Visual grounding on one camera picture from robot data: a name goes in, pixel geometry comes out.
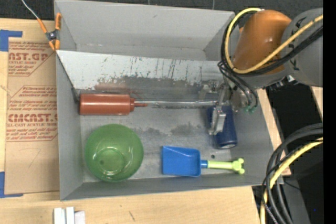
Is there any brown cardboard board red print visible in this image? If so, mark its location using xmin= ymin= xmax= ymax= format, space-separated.
xmin=0 ymin=17 xmax=61 ymax=198

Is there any red-brown squeeze bottle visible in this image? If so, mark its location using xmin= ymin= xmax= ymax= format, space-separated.
xmin=78 ymin=92 xmax=149 ymax=116

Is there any dark blue cup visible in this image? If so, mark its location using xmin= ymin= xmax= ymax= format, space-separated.
xmin=205 ymin=105 xmax=239 ymax=150

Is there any green plastic bowl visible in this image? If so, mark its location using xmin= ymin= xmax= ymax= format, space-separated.
xmin=83 ymin=123 xmax=145 ymax=183

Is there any grey metal bin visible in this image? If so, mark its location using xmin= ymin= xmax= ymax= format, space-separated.
xmin=53 ymin=0 xmax=285 ymax=201

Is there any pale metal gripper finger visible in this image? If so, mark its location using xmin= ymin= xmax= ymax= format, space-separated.
xmin=214 ymin=109 xmax=227 ymax=136
xmin=208 ymin=106 xmax=219 ymax=136

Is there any blue scoop with green handle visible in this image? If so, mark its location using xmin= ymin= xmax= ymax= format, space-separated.
xmin=161 ymin=145 xmax=246 ymax=178

